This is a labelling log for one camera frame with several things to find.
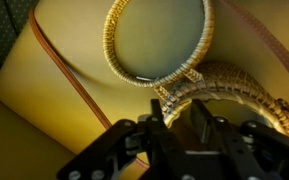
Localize round woven bag brown strap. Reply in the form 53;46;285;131
28;0;289;168

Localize mustard yellow sofa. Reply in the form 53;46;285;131
0;0;289;180

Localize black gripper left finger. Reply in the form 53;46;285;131
149;98;167;135

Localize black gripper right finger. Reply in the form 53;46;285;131
189;98;219;143

